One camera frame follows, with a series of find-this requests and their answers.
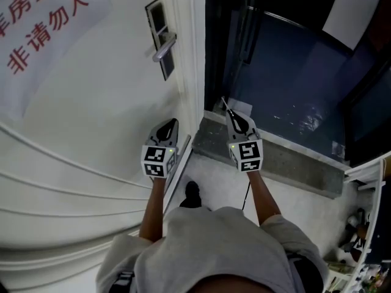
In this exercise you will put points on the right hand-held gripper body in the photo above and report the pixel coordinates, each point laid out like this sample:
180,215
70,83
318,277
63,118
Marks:
249,156

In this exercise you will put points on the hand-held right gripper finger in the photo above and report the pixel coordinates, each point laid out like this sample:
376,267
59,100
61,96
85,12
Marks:
252,128
231,130

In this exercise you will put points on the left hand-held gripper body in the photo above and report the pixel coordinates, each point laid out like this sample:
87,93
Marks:
157,160

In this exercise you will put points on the person's left forearm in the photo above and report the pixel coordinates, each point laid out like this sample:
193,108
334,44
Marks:
152,209

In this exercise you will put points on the person's right forearm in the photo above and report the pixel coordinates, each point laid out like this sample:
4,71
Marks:
264,200

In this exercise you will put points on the grey stone door step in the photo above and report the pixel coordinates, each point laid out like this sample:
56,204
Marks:
290,166

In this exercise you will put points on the white door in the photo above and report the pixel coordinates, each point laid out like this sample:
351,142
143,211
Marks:
91,117

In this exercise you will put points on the paper sign with red text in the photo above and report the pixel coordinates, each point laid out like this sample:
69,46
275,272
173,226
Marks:
39,41

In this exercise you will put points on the person's left black shoe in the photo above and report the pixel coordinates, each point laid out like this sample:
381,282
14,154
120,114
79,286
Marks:
192,194

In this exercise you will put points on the person's grey shirt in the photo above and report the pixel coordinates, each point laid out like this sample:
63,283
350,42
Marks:
214,249

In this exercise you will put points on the black waist pack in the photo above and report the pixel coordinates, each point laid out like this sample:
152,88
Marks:
305,275

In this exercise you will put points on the white shelf rack with items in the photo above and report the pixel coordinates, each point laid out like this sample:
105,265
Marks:
374,212

